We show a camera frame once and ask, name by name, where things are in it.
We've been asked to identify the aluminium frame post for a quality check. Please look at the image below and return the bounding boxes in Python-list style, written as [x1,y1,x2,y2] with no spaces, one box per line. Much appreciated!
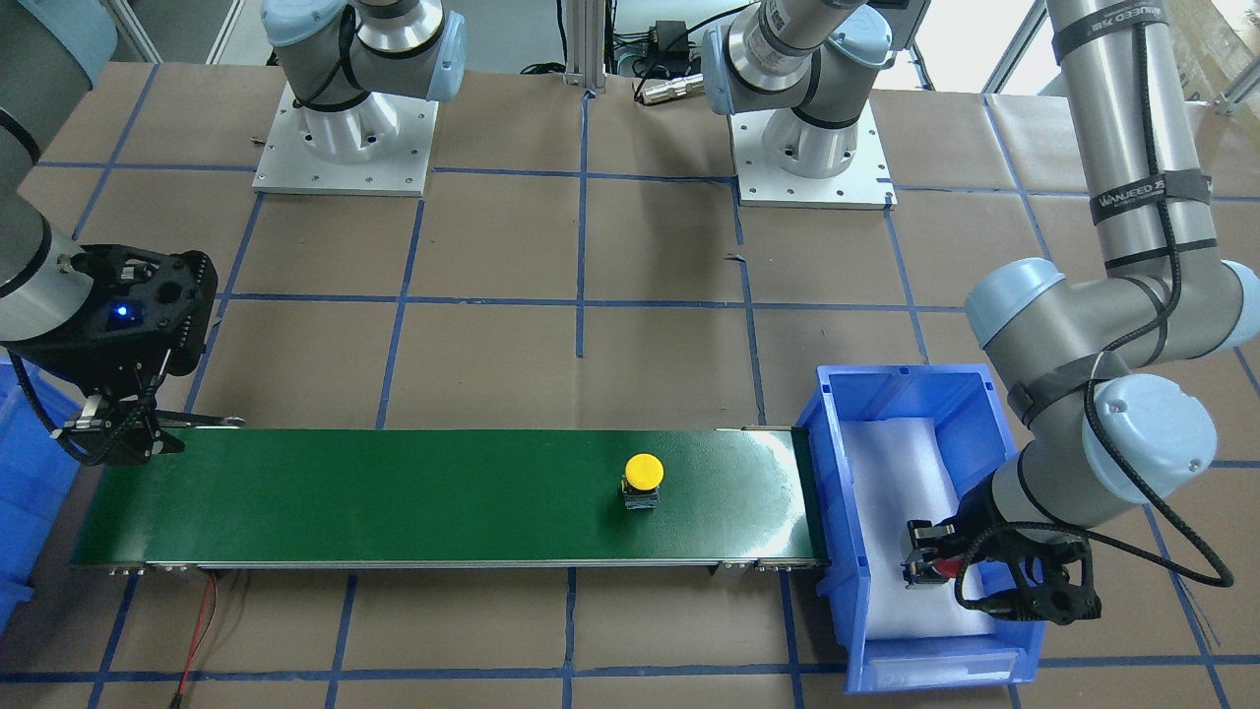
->
[554,0,610,96]

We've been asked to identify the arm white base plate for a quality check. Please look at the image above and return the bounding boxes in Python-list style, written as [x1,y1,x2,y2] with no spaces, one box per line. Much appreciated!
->
[252,87,441,198]
[728,102,898,210]

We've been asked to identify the red black conveyor wires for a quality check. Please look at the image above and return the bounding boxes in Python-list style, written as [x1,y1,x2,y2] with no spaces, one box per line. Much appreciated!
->
[169,570,221,701]

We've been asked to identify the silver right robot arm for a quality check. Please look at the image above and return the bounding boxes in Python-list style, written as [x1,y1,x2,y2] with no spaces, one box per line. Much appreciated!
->
[1,1,469,466]

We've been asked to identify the red push button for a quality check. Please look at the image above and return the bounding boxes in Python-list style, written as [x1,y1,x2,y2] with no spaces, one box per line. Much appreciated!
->
[917,557,963,586]

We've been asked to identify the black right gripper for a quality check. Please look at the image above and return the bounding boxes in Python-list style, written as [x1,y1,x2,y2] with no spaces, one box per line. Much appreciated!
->
[5,246,246,466]

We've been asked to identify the green conveyor belt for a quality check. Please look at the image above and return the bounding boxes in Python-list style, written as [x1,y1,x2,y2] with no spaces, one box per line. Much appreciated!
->
[72,429,829,570]

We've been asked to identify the white foam pad bin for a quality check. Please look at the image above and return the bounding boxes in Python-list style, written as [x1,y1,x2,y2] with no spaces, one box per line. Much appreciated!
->
[845,418,997,641]

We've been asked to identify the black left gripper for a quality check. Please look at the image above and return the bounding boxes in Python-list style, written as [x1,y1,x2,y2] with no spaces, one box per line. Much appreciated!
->
[902,482,1103,625]

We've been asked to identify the blue bin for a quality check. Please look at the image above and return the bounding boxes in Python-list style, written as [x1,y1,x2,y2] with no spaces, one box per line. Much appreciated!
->
[1,356,79,631]
[795,364,1046,694]

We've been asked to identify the yellow push button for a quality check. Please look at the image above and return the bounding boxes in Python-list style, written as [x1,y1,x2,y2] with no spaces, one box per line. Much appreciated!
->
[621,452,664,510]

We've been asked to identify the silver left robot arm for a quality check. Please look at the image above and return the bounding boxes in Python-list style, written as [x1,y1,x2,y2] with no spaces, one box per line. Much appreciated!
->
[867,1,1257,625]

